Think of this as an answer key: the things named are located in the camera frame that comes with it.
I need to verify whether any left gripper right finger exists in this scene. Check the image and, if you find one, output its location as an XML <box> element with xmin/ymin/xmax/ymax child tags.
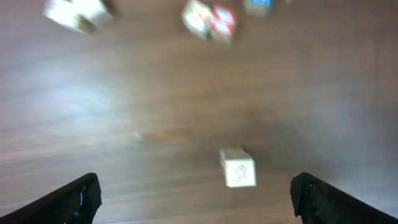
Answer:
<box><xmin>290</xmin><ymin>172</ymin><xmax>397</xmax><ymax>224</ymax></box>

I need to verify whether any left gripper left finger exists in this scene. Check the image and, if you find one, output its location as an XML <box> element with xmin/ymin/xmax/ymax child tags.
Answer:
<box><xmin>1</xmin><ymin>173</ymin><xmax>102</xmax><ymax>224</ymax></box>

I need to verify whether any blue L block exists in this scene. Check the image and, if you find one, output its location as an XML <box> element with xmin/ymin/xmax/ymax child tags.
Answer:
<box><xmin>243</xmin><ymin>0</ymin><xmax>274</xmax><ymax>17</ymax></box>

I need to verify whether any plain wooden block far left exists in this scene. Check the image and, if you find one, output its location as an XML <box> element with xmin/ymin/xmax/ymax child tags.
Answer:
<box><xmin>44</xmin><ymin>0</ymin><xmax>94</xmax><ymax>34</ymax></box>

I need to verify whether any red I block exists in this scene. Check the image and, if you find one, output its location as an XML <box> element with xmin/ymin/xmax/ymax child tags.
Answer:
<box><xmin>210</xmin><ymin>4</ymin><xmax>239</xmax><ymax>45</ymax></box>

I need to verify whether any wooden picture block centre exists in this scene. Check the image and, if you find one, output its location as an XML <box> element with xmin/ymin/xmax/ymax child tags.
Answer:
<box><xmin>181</xmin><ymin>0</ymin><xmax>212</xmax><ymax>40</ymax></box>

